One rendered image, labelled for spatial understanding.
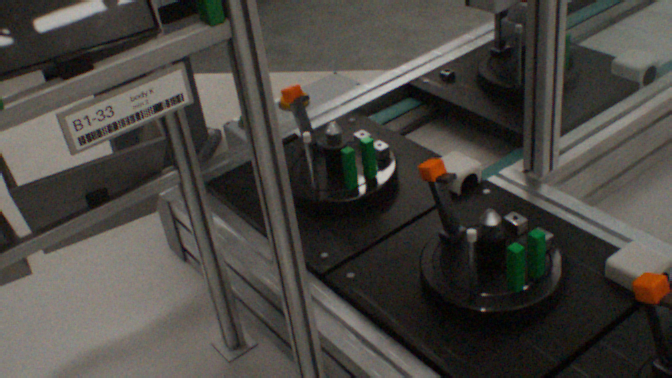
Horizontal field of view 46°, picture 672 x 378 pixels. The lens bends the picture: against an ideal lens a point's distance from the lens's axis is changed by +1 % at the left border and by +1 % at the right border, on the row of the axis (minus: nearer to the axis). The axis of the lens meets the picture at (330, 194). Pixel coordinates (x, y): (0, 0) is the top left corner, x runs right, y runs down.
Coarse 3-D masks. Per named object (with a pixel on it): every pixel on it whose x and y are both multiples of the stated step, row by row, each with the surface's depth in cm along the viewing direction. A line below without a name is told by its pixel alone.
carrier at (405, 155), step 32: (320, 128) 107; (352, 128) 106; (384, 128) 105; (288, 160) 98; (320, 160) 97; (352, 160) 89; (384, 160) 95; (416, 160) 98; (448, 160) 93; (224, 192) 97; (256, 192) 96; (320, 192) 92; (352, 192) 91; (384, 192) 92; (416, 192) 92; (256, 224) 92; (320, 224) 90; (352, 224) 89; (384, 224) 88; (320, 256) 85; (352, 256) 85
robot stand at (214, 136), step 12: (168, 24) 120; (180, 24) 119; (192, 24) 118; (180, 60) 116; (192, 72) 120; (120, 84) 112; (192, 84) 120; (192, 108) 120; (192, 120) 120; (204, 120) 125; (132, 132) 116; (192, 132) 120; (204, 132) 125; (216, 132) 129; (120, 144) 118; (132, 144) 117; (204, 144) 125; (216, 144) 127; (168, 156) 118; (204, 156) 123
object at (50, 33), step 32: (0, 0) 50; (32, 0) 51; (64, 0) 51; (96, 0) 52; (128, 0) 53; (0, 32) 50; (32, 32) 51; (64, 32) 52; (96, 32) 52; (128, 32) 53; (160, 32) 54; (0, 64) 50; (32, 64) 51; (0, 96) 73
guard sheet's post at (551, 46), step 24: (528, 0) 83; (552, 0) 81; (528, 24) 85; (552, 24) 83; (528, 48) 86; (552, 48) 85; (528, 72) 88; (552, 72) 86; (528, 96) 89; (552, 96) 89; (528, 120) 91; (552, 120) 91; (528, 144) 93; (552, 144) 92; (528, 168) 95; (552, 168) 94
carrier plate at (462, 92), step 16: (480, 48) 120; (448, 64) 117; (464, 64) 117; (416, 80) 115; (432, 80) 114; (448, 80) 113; (464, 80) 113; (416, 96) 114; (432, 96) 111; (448, 96) 110; (464, 96) 109; (480, 96) 109; (496, 96) 108; (448, 112) 110; (464, 112) 107; (480, 112) 105; (496, 112) 105; (512, 112) 104; (496, 128) 103; (512, 128) 101
